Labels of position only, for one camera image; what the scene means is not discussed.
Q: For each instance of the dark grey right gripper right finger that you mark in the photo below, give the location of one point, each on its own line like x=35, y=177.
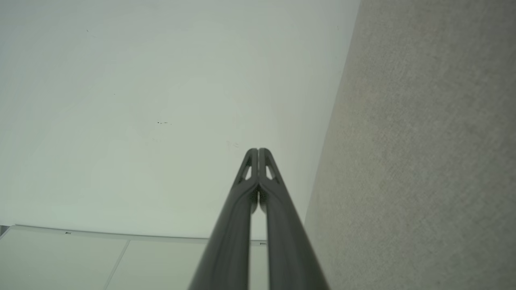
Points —
x=288, y=241

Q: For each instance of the white panel with grey trim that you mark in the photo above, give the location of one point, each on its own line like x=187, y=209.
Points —
x=60, y=262

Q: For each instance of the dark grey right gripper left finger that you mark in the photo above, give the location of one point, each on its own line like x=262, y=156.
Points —
x=231, y=233

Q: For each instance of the grey fabric sofa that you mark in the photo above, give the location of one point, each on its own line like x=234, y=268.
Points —
x=423, y=161

